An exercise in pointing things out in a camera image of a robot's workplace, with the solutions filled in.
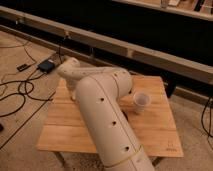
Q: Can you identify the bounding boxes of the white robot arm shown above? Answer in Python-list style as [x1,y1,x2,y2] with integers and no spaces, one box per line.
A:
[57,58,155,171]

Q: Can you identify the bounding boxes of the wooden table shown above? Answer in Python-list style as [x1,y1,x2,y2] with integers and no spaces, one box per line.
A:
[37,75,183,157]

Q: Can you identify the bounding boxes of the black power adapter box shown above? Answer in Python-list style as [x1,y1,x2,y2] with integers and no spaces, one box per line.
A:
[38,60,55,73]

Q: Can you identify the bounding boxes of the small black device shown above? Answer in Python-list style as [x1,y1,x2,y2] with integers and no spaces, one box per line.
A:
[17,64,30,72]

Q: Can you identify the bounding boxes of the black floor cables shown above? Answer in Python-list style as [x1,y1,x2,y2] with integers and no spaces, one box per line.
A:
[0,36,69,151]

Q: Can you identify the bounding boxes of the black cable at right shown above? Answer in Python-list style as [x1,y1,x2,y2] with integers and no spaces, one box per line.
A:
[200,95,213,151]

